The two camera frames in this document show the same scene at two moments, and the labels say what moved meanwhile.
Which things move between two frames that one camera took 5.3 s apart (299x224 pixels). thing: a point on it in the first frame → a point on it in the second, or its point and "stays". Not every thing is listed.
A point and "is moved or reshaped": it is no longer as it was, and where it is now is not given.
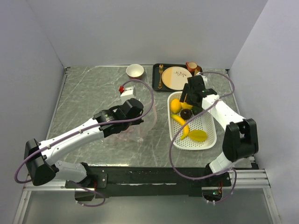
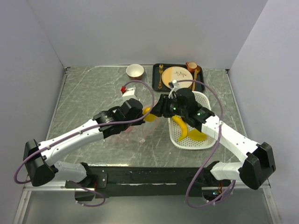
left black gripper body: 127,124 stays
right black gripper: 186,90 → 163,104
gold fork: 160,68 stays
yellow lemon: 184,105 is moved or reshaped
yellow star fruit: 197,135 stays
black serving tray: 157,71 stays
